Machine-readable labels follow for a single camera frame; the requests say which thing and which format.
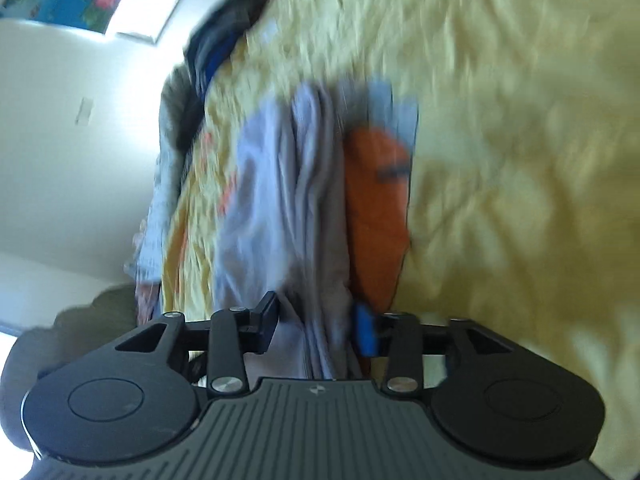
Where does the blue garment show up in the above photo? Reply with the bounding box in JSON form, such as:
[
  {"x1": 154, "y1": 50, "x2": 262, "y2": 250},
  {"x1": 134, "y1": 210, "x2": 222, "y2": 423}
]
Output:
[{"x1": 196, "y1": 35, "x2": 238, "y2": 98}]

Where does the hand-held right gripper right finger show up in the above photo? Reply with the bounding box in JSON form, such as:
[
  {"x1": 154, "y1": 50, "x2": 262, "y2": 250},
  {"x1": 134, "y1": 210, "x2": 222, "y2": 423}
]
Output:
[{"x1": 352, "y1": 302, "x2": 521, "y2": 395}]

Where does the dark grey garment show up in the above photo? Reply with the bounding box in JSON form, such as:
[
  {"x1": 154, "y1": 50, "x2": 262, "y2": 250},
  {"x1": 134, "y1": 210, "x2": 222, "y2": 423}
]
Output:
[{"x1": 182, "y1": 0, "x2": 273, "y2": 103}]

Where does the white script print cloth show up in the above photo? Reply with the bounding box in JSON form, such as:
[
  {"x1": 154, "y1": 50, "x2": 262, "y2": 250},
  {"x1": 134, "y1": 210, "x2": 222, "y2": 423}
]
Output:
[{"x1": 124, "y1": 62, "x2": 203, "y2": 323}]

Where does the light lavender knit shirt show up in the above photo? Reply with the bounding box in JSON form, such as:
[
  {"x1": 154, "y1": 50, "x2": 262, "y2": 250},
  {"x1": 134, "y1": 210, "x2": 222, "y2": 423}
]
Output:
[{"x1": 217, "y1": 79, "x2": 421, "y2": 383}]

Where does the yellow printed bedsheet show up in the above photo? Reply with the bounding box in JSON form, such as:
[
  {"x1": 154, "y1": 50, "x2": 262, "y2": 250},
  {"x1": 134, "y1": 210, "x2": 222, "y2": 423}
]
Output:
[{"x1": 160, "y1": 0, "x2": 640, "y2": 476}]

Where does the brown scalloped headboard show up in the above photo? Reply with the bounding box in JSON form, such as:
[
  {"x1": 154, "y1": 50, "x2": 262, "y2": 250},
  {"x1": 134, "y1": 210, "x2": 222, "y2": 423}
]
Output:
[{"x1": 0, "y1": 284, "x2": 143, "y2": 466}]

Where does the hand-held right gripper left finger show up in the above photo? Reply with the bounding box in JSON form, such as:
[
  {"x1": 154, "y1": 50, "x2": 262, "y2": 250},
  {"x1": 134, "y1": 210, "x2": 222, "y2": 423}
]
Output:
[{"x1": 112, "y1": 291, "x2": 279, "y2": 395}]

